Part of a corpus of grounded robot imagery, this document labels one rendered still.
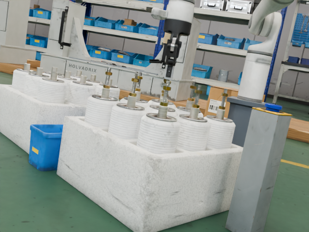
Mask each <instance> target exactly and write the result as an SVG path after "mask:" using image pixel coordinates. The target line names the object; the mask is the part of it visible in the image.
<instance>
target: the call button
mask: <svg viewBox="0 0 309 232"><path fill-rule="evenodd" d="M265 107H266V110H270V111H275V112H280V110H282V106H280V105H276V104H269V103H265Z"/></svg>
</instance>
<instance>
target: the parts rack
mask: <svg viewBox="0 0 309 232"><path fill-rule="evenodd" d="M70 1H72V2H74V3H81V5H83V6H85V5H86V12H85V16H88V17H90V16H91V9H92V5H95V6H104V7H112V8H119V9H126V10H133V11H140V12H150V13H151V12H152V9H153V8H154V7H157V8H160V9H163V10H165V11H166V10H167V7H168V3H169V0H164V3H163V4H162V3H154V2H146V1H138V0H98V1H105V2H113V3H120V4H127V5H135V6H145V7H147V10H140V9H133V8H126V7H119V6H109V5H101V4H94V3H87V2H82V0H70ZM287 7H288V6H287ZM287 7H285V8H283V9H282V10H281V15H282V22H281V27H280V30H279V34H278V37H277V41H276V45H275V49H274V52H273V56H272V60H271V64H270V69H269V74H268V78H267V82H266V87H265V90H264V95H265V99H264V102H266V98H267V94H268V89H269V86H270V85H269V84H270V80H271V76H272V72H273V68H274V64H275V58H276V54H277V50H278V46H279V42H280V37H281V33H282V29H283V24H284V22H285V21H284V20H285V18H286V17H285V16H286V11H287ZM251 15H252V14H245V13H237V12H227V11H219V10H211V9H203V8H196V7H194V15H193V17H194V18H196V19H202V20H210V21H217V22H224V23H234V24H241V25H248V24H249V20H250V18H251ZM50 21H51V20H49V19H43V18H37V17H29V19H28V23H35V24H41V25H47V26H50ZM164 23H165V20H160V23H159V28H158V34H157V36H152V35H144V34H138V33H132V32H126V31H120V30H114V29H106V28H100V27H94V26H88V25H83V32H82V34H83V38H84V42H85V44H86V41H87V35H88V32H89V33H95V34H101V35H109V36H114V37H120V38H126V39H132V40H138V41H145V42H151V43H155V44H156V45H155V50H154V57H153V59H155V58H156V57H157V55H158V54H159V52H160V51H161V49H162V48H163V45H164V43H163V40H164V35H165V32H164V31H163V28H164ZM25 48H30V49H35V50H37V51H39V52H45V53H46V50H47V48H42V47H37V46H31V45H25ZM196 50H199V51H205V52H212V53H218V54H224V55H230V56H236V57H241V58H246V54H247V50H241V49H235V48H229V47H223V46H215V45H209V44H203V43H197V48H196ZM91 60H95V61H100V62H101V61H102V60H104V61H107V62H112V63H114V64H119V65H123V66H126V67H130V68H135V69H140V70H145V67H142V66H136V65H133V64H125V63H120V62H115V61H111V60H105V59H100V58H93V57H91ZM190 79H191V80H194V81H196V82H197V83H202V84H207V85H212V86H218V87H229V88H234V89H239V87H240V86H239V85H238V84H234V83H230V82H221V81H217V80H213V79H204V78H199V77H194V76H191V78H190Z"/></svg>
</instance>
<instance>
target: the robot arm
mask: <svg viewBox="0 0 309 232"><path fill-rule="evenodd" d="M293 1H294V0H261V2H260V3H259V4H258V6H257V8H256V9H255V10H254V12H253V14H252V15H251V18H250V20H249V24H248V30H249V32H250V33H251V34H253V35H258V36H263V37H267V39H266V41H265V42H263V43H260V44H256V45H250V46H249V47H248V50H247V54H246V59H245V64H244V69H243V73H242V77H241V81H240V87H239V91H238V95H237V98H238V99H242V100H246V101H251V102H256V103H262V100H263V94H264V90H265V87H266V82H267V78H268V74H269V69H270V64H271V60H272V56H273V52H274V49H275V45H276V41H277V37H278V34H279V30H280V27H281V22H282V15H281V13H279V12H276V11H278V10H281V9H283V8H285V7H287V6H289V5H290V4H291V3H292V2H293ZM194 5H195V0H169V3H168V7H167V10H166V11H165V10H162V9H160V8H157V7H154V8H153V9H152V12H151V16H152V17H153V18H154V19H158V20H165V23H164V28H163V31H164V32H166V33H169V34H171V38H170V40H169V39H168V40H167V50H166V65H167V66H166V71H165V76H164V78H165V79H168V80H171V79H172V77H173V72H174V66H175V65H176V63H177V58H178V56H179V51H180V48H181V46H182V42H181V41H180V37H181V36H189V35H190V31H191V26H192V21H193V15H194ZM170 57H172V58H174V59H171V58H170Z"/></svg>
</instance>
